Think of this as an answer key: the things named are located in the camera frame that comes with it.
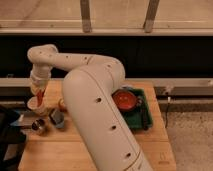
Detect white paper cup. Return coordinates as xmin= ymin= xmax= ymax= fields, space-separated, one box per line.
xmin=27 ymin=96 xmax=48 ymax=116

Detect red bowl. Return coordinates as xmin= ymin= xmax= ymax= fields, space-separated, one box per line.
xmin=112 ymin=90 xmax=137 ymax=111

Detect small metal cup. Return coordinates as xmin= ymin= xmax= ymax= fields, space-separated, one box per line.
xmin=31 ymin=119 xmax=46 ymax=135

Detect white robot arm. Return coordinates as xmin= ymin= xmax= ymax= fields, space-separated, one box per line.
xmin=27 ymin=44 xmax=154 ymax=171

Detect black bag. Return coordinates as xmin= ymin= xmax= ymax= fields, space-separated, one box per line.
xmin=0 ymin=105 xmax=26 ymax=171

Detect yellow apple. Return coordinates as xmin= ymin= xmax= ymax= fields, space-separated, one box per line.
xmin=58 ymin=99 xmax=67 ymax=112

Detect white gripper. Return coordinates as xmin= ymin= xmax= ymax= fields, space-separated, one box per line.
xmin=30 ymin=66 xmax=52 ymax=98

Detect green plastic tray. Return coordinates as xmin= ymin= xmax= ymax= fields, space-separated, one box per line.
xmin=116 ymin=87 xmax=153 ymax=130

